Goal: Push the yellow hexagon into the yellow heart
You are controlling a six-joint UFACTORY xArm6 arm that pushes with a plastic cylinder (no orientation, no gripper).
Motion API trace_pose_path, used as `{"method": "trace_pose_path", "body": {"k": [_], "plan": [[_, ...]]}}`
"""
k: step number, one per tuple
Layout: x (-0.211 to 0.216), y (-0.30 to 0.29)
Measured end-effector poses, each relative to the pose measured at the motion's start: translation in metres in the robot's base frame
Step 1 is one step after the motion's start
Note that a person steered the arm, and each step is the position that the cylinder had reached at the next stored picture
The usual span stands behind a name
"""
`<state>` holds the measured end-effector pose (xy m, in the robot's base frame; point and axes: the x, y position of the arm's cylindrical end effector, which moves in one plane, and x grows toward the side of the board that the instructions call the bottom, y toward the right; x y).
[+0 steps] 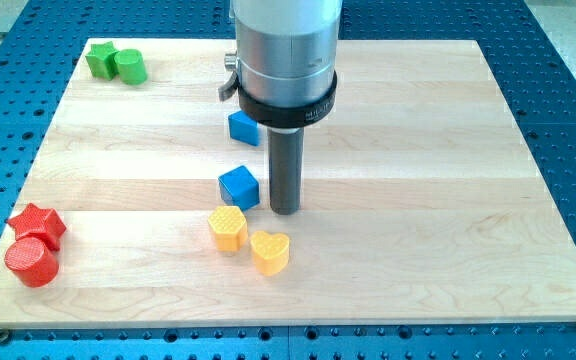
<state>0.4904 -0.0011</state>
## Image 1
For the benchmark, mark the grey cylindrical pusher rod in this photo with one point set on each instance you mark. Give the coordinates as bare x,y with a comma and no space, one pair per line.
285,153

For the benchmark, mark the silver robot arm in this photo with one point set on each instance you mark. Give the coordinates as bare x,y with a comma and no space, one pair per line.
283,74

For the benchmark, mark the yellow hexagon block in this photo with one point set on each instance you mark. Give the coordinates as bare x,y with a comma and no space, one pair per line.
228,228

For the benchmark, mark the yellow heart block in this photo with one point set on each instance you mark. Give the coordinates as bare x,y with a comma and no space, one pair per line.
270,252

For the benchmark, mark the blue cube block rear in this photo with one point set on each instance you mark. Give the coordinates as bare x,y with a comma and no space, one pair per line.
243,129

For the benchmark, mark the blue cube block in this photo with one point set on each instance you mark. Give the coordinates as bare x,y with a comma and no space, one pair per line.
243,129
238,187

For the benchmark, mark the blue cube block front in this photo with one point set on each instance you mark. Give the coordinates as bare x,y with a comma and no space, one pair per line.
238,187

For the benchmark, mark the wooden board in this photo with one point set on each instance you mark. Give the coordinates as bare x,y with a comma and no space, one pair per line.
421,201

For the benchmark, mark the green cylinder block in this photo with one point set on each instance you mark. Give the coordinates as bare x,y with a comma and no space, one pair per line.
130,66

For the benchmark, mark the green star block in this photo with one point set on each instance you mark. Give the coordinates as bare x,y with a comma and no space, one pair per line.
100,60

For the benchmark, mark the red star block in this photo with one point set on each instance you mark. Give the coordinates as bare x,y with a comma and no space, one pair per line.
44,224

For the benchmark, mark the red cylinder block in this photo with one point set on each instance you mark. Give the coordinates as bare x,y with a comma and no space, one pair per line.
32,262

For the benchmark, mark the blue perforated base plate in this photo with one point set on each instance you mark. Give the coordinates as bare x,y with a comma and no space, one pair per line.
39,51

